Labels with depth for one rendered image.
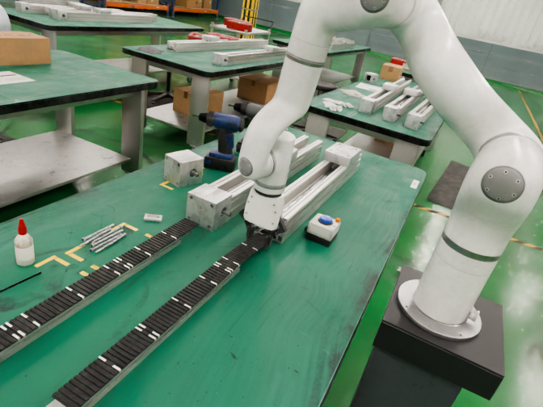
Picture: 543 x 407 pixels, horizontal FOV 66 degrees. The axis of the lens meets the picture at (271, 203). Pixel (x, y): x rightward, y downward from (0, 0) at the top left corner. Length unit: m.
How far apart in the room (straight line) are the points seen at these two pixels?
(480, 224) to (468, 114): 0.21
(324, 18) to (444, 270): 0.58
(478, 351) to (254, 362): 0.47
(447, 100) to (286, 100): 0.35
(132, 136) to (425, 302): 2.43
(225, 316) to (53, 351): 0.34
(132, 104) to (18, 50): 0.68
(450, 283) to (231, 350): 0.47
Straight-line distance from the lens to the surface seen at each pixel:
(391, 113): 3.03
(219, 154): 1.63
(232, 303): 1.01
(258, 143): 0.97
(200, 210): 1.24
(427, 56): 0.87
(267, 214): 1.12
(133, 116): 3.00
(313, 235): 1.29
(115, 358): 0.84
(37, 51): 3.04
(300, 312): 1.02
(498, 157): 0.80
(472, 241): 0.91
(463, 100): 0.86
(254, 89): 5.10
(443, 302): 0.98
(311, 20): 0.95
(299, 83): 0.98
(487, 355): 1.02
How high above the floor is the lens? 1.44
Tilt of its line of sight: 27 degrees down
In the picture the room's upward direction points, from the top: 11 degrees clockwise
